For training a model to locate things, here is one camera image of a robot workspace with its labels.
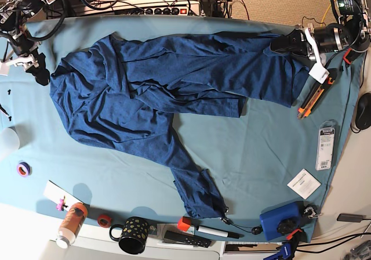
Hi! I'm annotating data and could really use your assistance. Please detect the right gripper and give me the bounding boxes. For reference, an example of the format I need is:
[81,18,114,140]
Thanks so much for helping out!
[26,50,50,86]

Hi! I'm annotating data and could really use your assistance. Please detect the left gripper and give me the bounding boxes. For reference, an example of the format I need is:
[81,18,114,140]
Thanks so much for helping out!
[270,29,315,60]

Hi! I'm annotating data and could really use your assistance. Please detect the dark blue t-shirt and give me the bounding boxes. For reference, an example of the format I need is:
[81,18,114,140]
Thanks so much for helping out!
[50,32,309,219]

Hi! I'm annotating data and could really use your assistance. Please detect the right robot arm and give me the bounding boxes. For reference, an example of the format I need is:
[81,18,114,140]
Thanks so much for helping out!
[1,0,67,86]

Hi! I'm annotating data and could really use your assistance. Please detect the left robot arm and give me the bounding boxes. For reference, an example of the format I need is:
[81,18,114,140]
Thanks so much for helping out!
[271,0,370,62]

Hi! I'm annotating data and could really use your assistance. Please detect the orange black utility knife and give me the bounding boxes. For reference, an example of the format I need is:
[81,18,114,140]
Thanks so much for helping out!
[297,68,338,120]

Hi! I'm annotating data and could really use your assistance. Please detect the orange black clamp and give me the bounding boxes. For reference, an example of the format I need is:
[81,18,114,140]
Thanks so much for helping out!
[343,48,359,66]

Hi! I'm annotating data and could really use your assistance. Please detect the translucent plastic cup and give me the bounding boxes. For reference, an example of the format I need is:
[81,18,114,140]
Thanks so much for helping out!
[0,128,20,161]

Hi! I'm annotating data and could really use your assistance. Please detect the purple tape roll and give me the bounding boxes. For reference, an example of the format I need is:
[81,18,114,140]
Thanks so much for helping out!
[17,162,31,178]

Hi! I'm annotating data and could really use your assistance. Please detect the black computer mouse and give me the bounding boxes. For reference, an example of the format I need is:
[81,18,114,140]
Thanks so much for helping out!
[355,92,371,131]

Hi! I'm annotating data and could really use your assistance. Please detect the clear blister pack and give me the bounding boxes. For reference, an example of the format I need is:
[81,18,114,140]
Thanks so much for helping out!
[315,120,336,171]

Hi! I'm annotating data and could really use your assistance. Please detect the white paper sheet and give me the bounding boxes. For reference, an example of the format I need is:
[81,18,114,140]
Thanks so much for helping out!
[43,180,82,208]

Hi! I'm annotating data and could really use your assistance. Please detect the light blue table cloth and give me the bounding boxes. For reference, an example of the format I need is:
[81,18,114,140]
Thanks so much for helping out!
[1,15,363,226]

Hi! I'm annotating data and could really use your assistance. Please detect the white power strip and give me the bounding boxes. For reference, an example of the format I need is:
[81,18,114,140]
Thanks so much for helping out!
[113,0,202,16]

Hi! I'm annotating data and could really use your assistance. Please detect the pink small toy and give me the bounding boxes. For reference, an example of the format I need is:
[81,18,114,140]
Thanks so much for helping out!
[56,197,68,211]

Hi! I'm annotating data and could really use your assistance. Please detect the white paper card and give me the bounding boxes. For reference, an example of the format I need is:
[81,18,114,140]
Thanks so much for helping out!
[287,169,321,200]

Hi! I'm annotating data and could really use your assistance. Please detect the orange supplement bottle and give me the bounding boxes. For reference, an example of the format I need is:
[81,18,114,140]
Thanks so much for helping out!
[56,203,88,249]

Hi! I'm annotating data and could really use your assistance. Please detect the red tape roll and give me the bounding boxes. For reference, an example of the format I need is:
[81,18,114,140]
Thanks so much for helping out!
[97,214,112,228]

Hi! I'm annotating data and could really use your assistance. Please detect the metal carabiner keyring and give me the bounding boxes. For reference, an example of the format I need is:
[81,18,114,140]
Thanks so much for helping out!
[302,206,321,219]

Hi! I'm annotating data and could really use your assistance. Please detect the blue box with knob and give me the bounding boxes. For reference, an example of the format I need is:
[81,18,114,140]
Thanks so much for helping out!
[259,202,303,241]

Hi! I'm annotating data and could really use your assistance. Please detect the black mug gold dots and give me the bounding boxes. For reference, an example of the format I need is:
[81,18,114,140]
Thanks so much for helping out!
[109,216,150,255]

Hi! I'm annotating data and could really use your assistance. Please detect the black adapter block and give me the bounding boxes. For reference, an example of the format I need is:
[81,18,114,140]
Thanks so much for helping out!
[337,213,364,223]

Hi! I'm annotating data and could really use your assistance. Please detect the orange red cube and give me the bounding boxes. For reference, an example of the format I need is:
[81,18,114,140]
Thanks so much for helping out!
[177,216,192,232]

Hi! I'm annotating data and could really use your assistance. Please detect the white marker pen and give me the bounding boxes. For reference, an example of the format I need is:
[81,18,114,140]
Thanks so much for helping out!
[195,226,240,239]

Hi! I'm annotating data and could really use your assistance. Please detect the blue orange bottom clamp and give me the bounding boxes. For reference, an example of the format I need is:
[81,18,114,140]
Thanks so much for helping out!
[266,228,307,260]

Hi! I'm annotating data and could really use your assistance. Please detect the black remote control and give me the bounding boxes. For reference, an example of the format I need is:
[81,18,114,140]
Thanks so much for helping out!
[164,231,212,248]

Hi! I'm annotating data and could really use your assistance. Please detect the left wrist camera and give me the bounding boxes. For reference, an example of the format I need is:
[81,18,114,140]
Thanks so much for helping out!
[309,63,329,84]

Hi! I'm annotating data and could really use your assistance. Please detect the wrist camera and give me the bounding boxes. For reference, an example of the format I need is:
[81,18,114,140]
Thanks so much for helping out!
[0,62,10,76]
[309,63,329,84]

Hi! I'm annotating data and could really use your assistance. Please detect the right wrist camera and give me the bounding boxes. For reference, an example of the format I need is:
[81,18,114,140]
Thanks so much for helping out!
[0,62,10,76]

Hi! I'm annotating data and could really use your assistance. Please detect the yellow cable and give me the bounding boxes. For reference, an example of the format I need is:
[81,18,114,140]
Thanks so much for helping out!
[319,3,333,33]

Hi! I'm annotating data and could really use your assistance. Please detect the black lanyard with clip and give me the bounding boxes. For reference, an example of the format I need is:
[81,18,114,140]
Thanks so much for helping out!
[220,206,263,236]

